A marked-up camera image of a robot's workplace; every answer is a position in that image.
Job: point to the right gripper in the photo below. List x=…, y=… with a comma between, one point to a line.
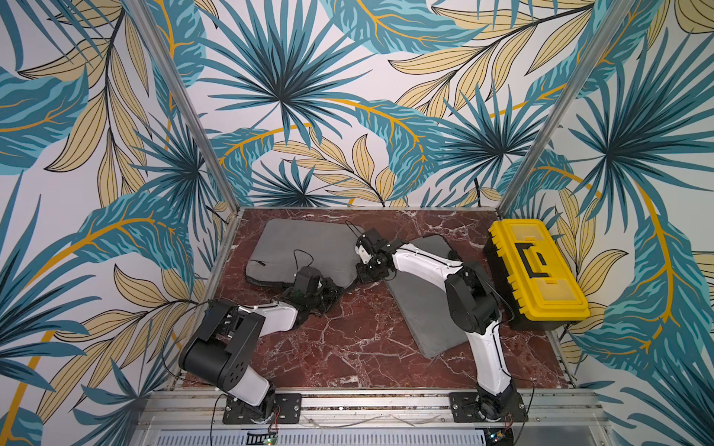
x=363, y=259

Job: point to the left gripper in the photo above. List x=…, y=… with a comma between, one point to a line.
x=333, y=291

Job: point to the grey zippered laptop bag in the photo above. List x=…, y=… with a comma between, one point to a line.
x=287, y=245

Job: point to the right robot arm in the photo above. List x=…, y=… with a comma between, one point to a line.
x=472, y=307

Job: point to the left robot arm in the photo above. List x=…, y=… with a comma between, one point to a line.
x=222, y=347

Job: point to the grey laptop sleeve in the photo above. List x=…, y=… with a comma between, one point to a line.
x=425, y=309

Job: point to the white ventilation grille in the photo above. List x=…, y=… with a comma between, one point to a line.
x=410, y=437

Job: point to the yellow black toolbox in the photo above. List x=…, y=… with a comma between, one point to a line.
x=531, y=275

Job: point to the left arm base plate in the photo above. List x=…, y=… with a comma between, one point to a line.
x=283, y=408

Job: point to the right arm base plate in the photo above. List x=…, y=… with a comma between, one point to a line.
x=479, y=407

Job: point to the aluminium front rail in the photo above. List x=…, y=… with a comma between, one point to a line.
x=327, y=409

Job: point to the left aluminium frame post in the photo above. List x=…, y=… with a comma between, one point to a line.
x=153, y=40

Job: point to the aluminium frame post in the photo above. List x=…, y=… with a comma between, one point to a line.
x=153, y=40
x=601, y=39

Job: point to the right aluminium frame post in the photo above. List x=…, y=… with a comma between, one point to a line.
x=601, y=39

